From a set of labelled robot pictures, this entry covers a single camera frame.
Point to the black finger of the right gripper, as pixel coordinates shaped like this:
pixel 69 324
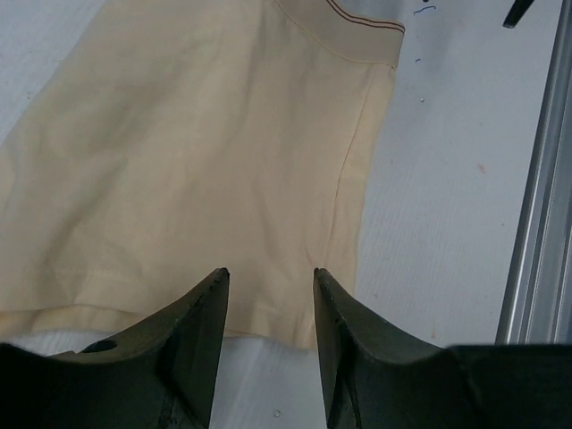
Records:
pixel 516 13

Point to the beige underwear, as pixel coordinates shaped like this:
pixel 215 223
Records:
pixel 182 136

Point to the aluminium mounting rail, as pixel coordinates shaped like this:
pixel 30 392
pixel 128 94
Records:
pixel 537 302

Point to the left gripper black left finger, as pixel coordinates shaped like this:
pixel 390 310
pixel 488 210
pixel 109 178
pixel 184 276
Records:
pixel 159 373

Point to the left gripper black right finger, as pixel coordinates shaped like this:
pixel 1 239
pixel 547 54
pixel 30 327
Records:
pixel 375 375

